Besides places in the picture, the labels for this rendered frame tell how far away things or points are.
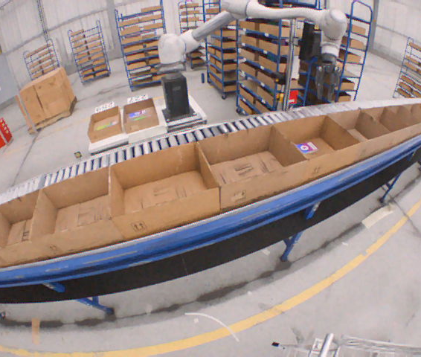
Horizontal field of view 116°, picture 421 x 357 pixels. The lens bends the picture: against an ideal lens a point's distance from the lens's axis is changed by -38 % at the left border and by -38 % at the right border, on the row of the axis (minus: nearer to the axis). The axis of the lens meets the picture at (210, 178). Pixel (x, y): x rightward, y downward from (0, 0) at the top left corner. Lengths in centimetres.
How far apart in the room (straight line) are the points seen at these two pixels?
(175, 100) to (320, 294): 190
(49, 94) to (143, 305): 450
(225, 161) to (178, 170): 24
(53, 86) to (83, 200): 410
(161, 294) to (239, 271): 62
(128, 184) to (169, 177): 20
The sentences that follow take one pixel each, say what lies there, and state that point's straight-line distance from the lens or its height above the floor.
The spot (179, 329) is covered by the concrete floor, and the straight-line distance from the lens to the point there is 161.
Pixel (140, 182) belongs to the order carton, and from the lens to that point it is 101.
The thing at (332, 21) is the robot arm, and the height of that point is 159.
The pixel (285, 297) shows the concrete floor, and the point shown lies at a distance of 167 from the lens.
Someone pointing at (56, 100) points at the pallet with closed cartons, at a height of 46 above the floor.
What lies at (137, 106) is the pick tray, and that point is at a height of 80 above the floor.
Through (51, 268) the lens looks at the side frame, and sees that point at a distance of 98.
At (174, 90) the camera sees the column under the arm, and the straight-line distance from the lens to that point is 165.
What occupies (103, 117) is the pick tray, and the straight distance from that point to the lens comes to 211.
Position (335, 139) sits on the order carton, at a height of 95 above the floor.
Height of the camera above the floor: 158
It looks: 46 degrees down
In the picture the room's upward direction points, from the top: 4 degrees counter-clockwise
